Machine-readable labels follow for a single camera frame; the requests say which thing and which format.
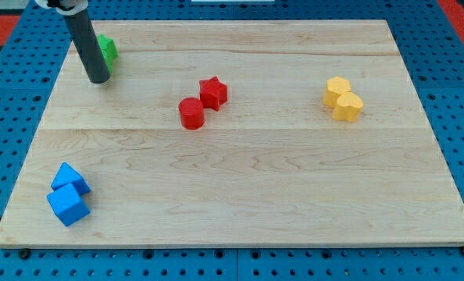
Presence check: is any green star block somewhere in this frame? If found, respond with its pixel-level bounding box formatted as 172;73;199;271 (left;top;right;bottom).
97;34;118;59

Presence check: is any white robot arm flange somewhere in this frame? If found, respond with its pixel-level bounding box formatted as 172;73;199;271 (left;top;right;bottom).
34;0;88;16

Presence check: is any light wooden board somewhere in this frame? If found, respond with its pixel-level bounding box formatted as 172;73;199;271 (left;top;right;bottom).
0;20;464;249

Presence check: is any red star block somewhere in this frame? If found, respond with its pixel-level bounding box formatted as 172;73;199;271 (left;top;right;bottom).
199;76;228;112

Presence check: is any red cylinder block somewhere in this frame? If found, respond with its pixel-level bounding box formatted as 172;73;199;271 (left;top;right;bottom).
178;98;205;130

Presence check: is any yellow hexagon block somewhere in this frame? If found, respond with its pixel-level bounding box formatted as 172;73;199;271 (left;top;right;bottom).
323;76;351;108

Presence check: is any yellow heart block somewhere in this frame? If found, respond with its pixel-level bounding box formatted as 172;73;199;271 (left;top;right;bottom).
332;91;364;123

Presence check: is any blue triangle block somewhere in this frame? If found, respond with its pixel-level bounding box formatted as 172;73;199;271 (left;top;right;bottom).
51;162;91;195

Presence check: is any blue cube block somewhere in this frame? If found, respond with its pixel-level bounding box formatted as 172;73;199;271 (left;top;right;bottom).
46;183;91;226

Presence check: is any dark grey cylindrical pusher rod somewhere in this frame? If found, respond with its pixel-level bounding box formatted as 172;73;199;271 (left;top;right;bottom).
63;2;110;84

